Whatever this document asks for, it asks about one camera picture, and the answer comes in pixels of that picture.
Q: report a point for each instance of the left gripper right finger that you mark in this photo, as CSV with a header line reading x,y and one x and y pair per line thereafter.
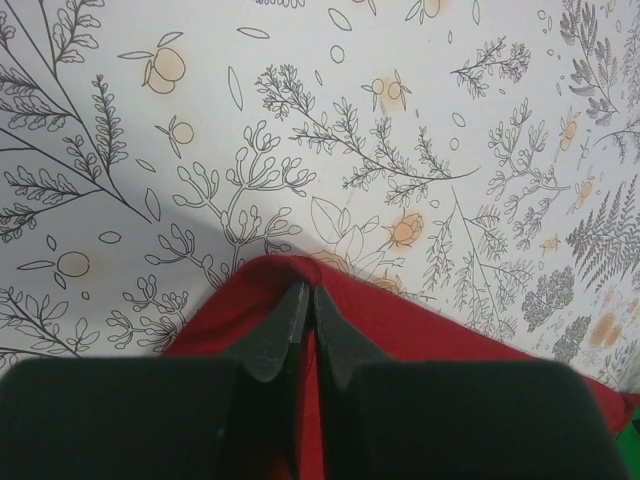
x,y
383,418

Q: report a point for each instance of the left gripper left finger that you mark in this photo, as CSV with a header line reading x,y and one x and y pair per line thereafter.
x,y
227,416

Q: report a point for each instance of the red t shirt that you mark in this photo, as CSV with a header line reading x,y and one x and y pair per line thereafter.
x,y
400,327

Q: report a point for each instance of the green plastic tray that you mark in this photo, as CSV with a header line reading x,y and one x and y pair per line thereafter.
x,y
628,442

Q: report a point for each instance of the floral patterned table mat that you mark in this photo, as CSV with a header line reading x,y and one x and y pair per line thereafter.
x,y
478,158

